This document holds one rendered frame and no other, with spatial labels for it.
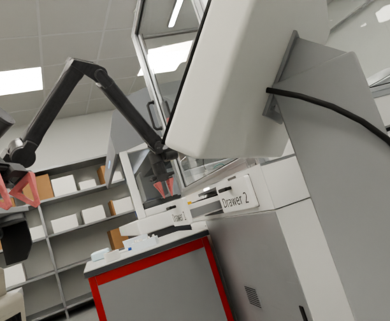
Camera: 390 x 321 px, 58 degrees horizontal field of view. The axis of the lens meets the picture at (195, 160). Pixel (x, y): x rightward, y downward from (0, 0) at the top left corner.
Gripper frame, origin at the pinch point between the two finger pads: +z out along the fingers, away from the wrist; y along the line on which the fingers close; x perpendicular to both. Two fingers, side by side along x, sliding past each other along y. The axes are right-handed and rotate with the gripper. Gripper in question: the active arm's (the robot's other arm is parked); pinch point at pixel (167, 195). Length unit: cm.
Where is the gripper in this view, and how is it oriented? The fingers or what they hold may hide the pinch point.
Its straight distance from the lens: 151.7
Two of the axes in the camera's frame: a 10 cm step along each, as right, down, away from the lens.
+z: 3.2, 9.4, -1.0
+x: -2.8, 2.0, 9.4
